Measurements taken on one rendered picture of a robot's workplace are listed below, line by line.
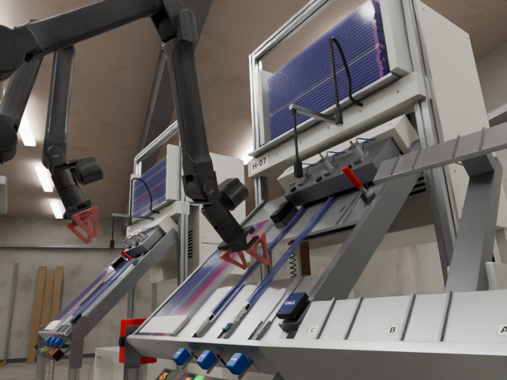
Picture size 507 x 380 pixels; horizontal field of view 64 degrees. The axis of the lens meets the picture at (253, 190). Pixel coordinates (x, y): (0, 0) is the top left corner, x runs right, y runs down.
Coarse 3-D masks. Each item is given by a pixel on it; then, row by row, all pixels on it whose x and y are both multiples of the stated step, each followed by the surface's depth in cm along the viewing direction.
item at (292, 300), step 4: (288, 296) 71; (292, 296) 70; (296, 296) 69; (300, 296) 68; (288, 300) 69; (292, 300) 69; (296, 300) 68; (284, 304) 69; (288, 304) 68; (292, 304) 67; (280, 308) 69; (284, 308) 68; (288, 308) 67; (292, 308) 66; (280, 312) 68; (284, 312) 67
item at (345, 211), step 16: (352, 192) 109; (272, 208) 147; (320, 208) 115; (336, 208) 106; (352, 208) 99; (304, 224) 112; (320, 224) 104; (336, 224) 97; (352, 224) 94; (272, 240) 117; (288, 240) 111; (304, 240) 114
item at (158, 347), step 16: (128, 336) 117; (144, 336) 108; (160, 336) 101; (144, 352) 114; (160, 352) 105; (176, 352) 97; (192, 352) 91; (224, 352) 79; (240, 352) 74; (256, 352) 70; (256, 368) 74; (272, 368) 70
